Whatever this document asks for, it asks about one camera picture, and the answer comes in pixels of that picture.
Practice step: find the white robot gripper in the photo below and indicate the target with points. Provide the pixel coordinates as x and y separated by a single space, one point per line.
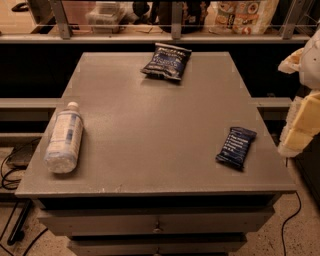
312 65

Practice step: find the blue rxbar blueberry wrapper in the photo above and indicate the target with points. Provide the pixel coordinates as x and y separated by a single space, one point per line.
236 147

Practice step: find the colourful snack bag on shelf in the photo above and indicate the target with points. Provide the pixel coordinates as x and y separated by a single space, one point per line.
251 17

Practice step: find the dark bag on shelf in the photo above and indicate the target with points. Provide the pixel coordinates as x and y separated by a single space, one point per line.
193 17

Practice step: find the blue chip bag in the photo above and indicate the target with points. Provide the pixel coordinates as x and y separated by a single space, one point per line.
168 61

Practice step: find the grey cabinet with drawers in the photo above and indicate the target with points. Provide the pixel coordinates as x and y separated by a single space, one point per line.
148 154

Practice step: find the metal drawer knob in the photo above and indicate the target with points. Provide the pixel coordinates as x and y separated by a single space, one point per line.
157 229

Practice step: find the clear plastic container on shelf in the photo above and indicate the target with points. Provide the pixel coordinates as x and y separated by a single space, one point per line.
106 17

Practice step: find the clear plastic water bottle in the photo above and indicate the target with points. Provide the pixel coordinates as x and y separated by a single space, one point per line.
63 149

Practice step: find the grey metal shelf rail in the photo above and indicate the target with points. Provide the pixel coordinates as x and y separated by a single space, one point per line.
64 21

